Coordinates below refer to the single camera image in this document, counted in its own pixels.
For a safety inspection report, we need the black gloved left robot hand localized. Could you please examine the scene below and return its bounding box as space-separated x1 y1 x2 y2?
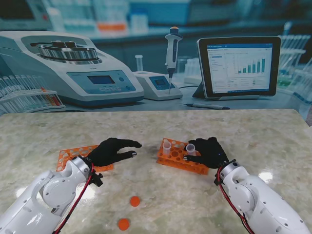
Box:
87 137 142 166

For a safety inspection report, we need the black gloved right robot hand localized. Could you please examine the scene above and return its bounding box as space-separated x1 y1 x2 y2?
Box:
183 136 230 169

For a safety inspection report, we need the clear plastic test tube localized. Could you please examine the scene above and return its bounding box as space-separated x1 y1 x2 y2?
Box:
185 143 197 156
162 140 172 156

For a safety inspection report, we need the empty orange test tube rack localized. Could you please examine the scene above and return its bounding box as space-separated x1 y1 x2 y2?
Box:
56 145 115 173

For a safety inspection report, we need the printed laboratory backdrop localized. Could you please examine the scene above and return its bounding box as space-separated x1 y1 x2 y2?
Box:
0 0 312 120

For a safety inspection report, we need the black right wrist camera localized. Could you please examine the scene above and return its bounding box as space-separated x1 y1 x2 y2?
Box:
214 170 224 187

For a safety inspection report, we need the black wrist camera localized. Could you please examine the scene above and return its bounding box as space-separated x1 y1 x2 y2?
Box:
92 172 104 188
214 170 224 187

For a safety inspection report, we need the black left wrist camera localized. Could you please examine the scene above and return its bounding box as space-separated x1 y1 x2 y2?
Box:
92 172 104 188

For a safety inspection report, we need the red left arm cable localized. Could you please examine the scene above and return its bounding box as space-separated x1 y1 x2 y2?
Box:
55 162 96 234

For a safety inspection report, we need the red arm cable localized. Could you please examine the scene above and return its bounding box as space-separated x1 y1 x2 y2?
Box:
218 168 252 234
55 162 96 234

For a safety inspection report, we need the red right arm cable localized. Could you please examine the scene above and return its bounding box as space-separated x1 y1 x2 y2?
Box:
218 168 252 234

